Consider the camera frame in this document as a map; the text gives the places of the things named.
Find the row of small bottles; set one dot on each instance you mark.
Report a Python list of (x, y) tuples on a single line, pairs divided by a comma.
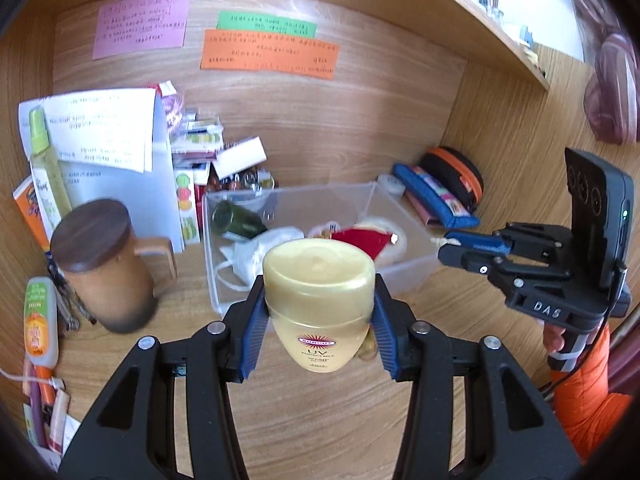
[(240, 180)]

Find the person's right forearm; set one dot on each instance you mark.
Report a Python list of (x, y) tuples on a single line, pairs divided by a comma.
[(585, 400)]

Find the black orange round case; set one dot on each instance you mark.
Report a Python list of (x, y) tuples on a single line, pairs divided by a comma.
[(450, 170)]

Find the white paper sheet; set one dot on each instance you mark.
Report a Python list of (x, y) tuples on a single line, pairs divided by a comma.
[(100, 125)]

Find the clear plastic bin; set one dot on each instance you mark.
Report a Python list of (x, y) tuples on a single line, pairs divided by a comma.
[(300, 201)]

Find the wooden shelf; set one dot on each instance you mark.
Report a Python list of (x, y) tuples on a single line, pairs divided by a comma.
[(480, 25)]

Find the orange packet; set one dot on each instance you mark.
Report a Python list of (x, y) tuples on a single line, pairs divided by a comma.
[(30, 210)]

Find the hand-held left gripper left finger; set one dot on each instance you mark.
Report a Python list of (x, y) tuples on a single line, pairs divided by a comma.
[(252, 330)]

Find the pink red packet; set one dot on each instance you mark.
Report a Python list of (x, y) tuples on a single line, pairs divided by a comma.
[(170, 105)]

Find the green spray bottle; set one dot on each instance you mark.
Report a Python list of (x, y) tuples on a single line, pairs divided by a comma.
[(45, 175)]

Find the white box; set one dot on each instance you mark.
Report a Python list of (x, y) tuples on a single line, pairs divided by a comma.
[(240, 157)]

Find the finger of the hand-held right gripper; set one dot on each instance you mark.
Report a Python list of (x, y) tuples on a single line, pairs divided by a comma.
[(475, 241), (462, 258)]

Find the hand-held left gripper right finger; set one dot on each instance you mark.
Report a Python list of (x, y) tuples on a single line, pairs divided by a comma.
[(385, 330)]

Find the brown mug with lid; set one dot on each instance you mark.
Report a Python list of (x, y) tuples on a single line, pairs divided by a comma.
[(100, 280)]

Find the striped maroon cushion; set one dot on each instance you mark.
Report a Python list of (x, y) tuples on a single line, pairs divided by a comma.
[(615, 90)]

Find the gold sunscreen bottle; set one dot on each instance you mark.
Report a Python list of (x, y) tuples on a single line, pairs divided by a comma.
[(320, 300)]

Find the pink notebook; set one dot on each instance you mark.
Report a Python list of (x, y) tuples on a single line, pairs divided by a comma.
[(425, 212)]

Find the blue zip pouch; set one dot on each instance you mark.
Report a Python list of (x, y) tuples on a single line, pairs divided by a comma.
[(435, 195)]

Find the orange green tube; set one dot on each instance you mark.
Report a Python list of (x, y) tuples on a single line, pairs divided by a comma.
[(40, 320)]

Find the stack of small packets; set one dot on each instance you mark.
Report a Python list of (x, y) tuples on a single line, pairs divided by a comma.
[(200, 135)]

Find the dark green bottle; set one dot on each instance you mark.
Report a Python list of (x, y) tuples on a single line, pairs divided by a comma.
[(235, 217)]

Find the wooden desktop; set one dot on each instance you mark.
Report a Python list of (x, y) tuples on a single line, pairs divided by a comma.
[(320, 420)]

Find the red and white cloth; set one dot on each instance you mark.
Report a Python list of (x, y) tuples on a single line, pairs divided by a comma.
[(387, 230)]

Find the fruit sticker card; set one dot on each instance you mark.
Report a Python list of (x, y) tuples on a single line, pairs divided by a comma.
[(184, 205)]

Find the pink sticky note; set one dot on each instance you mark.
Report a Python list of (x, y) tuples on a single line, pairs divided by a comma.
[(142, 22)]

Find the person's right hand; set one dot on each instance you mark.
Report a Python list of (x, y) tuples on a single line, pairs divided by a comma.
[(554, 341)]

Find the orange sticky note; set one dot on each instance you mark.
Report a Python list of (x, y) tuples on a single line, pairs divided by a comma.
[(270, 52)]

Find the white folder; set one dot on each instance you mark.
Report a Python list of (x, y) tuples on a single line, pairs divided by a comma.
[(160, 200)]

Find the green sticky note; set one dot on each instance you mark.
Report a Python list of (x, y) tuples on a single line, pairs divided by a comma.
[(267, 24)]

